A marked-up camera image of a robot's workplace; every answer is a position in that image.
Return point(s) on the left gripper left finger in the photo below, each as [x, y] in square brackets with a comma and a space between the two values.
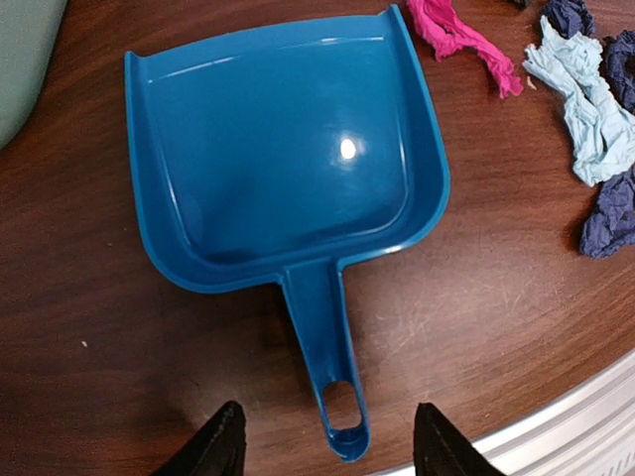
[217, 448]

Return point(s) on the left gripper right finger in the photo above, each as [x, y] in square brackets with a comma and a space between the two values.
[440, 449]

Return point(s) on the blue plastic dustpan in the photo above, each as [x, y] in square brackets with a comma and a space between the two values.
[284, 154]

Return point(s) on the light blue scrap lower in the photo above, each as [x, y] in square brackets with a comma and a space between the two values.
[602, 131]

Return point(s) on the pink paper scrap left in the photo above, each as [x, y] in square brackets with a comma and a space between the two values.
[438, 24]

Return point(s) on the green plastic trash bin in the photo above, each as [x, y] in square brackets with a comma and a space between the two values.
[29, 30]

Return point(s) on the aluminium front frame rail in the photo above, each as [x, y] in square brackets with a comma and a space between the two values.
[587, 431]

